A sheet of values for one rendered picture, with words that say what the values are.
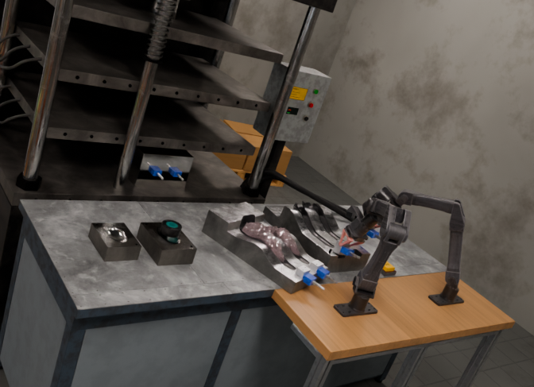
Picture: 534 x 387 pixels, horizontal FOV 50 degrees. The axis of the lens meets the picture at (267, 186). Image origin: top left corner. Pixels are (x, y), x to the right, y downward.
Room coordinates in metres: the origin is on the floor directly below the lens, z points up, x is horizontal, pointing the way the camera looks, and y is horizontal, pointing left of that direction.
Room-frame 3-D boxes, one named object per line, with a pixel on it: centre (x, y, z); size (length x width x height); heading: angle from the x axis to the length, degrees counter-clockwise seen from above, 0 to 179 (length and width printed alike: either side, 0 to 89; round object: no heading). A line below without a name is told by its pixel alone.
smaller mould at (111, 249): (1.87, 0.46, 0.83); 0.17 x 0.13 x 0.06; 42
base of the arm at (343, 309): (2.06, -0.50, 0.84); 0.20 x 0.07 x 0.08; 130
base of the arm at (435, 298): (2.44, -0.96, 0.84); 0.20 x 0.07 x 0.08; 130
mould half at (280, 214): (2.54, -0.29, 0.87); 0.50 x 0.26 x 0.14; 42
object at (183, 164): (2.76, 0.65, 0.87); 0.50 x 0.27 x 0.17; 42
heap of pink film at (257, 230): (2.24, -0.09, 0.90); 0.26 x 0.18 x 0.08; 60
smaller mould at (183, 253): (1.98, 0.29, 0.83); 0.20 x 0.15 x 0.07; 42
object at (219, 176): (2.79, 0.75, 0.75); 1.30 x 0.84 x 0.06; 132
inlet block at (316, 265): (2.15, -0.35, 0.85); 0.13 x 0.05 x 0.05; 60
